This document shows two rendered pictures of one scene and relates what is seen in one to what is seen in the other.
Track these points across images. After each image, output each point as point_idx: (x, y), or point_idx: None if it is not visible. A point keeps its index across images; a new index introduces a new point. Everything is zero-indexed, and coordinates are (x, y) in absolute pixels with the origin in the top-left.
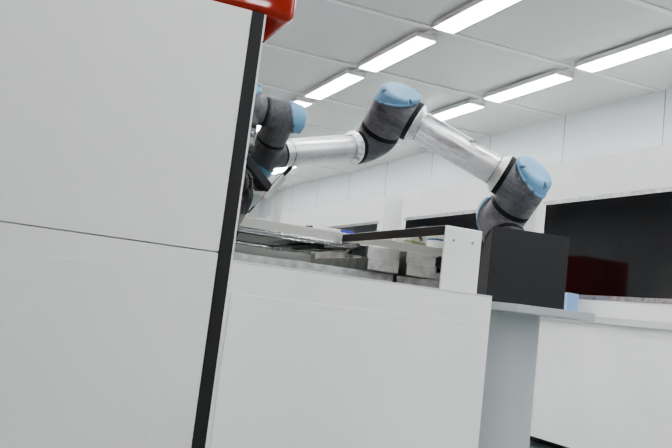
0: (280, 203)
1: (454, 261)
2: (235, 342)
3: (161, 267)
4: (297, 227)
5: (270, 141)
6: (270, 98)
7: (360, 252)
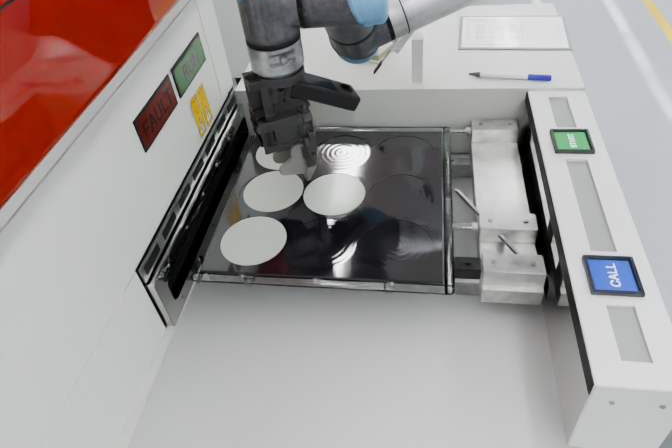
0: (419, 56)
1: (608, 423)
2: None
3: None
4: (447, 91)
5: (338, 39)
6: None
7: (470, 276)
